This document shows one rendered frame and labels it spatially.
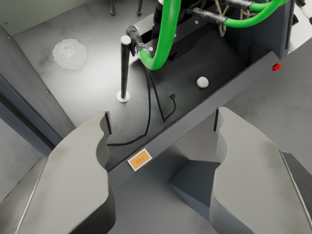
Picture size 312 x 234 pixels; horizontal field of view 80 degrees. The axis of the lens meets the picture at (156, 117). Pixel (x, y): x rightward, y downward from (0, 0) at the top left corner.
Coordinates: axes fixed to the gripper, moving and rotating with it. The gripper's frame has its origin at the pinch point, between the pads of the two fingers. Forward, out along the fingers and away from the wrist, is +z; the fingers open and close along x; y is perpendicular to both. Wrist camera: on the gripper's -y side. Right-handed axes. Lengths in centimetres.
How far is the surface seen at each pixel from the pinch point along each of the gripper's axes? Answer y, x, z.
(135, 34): -1.3, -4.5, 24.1
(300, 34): 5, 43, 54
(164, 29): -3.8, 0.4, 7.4
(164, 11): -5.3, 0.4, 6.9
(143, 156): 24.9, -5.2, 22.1
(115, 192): 106, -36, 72
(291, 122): 93, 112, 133
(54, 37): 2, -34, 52
